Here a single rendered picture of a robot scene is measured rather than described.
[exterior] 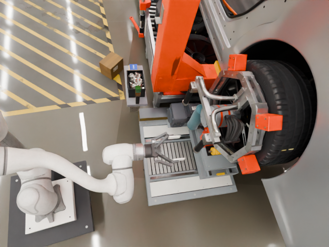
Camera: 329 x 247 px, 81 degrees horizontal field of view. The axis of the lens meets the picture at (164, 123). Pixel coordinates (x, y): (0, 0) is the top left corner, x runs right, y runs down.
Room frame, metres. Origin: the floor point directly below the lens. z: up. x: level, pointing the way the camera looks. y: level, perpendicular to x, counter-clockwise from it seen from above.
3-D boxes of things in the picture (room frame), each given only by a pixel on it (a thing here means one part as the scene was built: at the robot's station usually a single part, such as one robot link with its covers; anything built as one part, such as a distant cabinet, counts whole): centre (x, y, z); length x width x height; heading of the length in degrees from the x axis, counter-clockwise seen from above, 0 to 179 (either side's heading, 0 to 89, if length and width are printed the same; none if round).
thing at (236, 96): (0.77, -0.22, 1.03); 0.19 x 0.18 x 0.11; 116
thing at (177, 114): (1.00, -0.20, 0.26); 0.42 x 0.18 x 0.35; 116
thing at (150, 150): (0.36, 0.01, 0.83); 0.09 x 0.08 x 0.07; 116
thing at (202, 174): (0.81, -0.53, 0.13); 0.50 x 0.36 x 0.10; 26
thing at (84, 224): (-0.05, 0.56, 0.15); 0.50 x 0.50 x 0.30; 33
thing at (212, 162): (0.81, -0.53, 0.32); 0.40 x 0.30 x 0.28; 26
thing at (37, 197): (-0.04, 0.57, 0.51); 0.18 x 0.16 x 0.22; 36
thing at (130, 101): (1.02, 0.36, 0.44); 0.43 x 0.17 x 0.03; 26
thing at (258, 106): (0.73, -0.37, 0.85); 0.54 x 0.07 x 0.54; 26
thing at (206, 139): (0.49, -0.26, 0.93); 0.09 x 0.05 x 0.05; 116
